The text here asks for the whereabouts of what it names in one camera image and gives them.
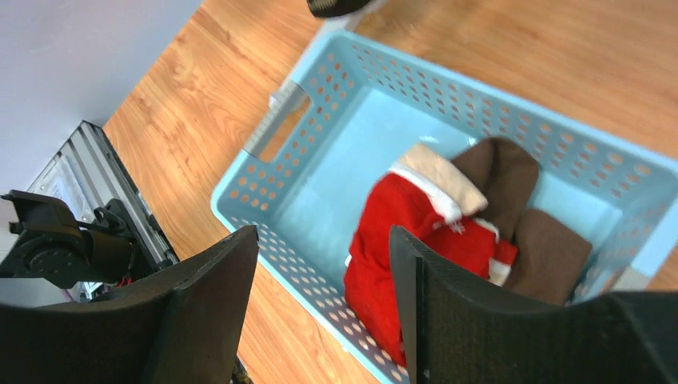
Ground light blue plastic basket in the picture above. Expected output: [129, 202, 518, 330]
[211, 30, 677, 383]

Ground red white-cuffed christmas sock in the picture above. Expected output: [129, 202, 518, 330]
[344, 143, 488, 366]

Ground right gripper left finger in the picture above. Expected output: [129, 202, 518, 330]
[1, 225, 259, 383]

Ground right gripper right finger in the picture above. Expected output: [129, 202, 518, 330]
[397, 240, 677, 383]

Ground red snowflake christmas sock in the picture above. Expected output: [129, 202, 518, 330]
[423, 217, 517, 286]

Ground aluminium frame rail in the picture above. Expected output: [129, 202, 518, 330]
[28, 121, 179, 282]

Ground brown sock striped cuff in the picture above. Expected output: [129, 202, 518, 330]
[503, 209, 592, 306]

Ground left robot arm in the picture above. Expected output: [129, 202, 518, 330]
[1, 190, 143, 289]

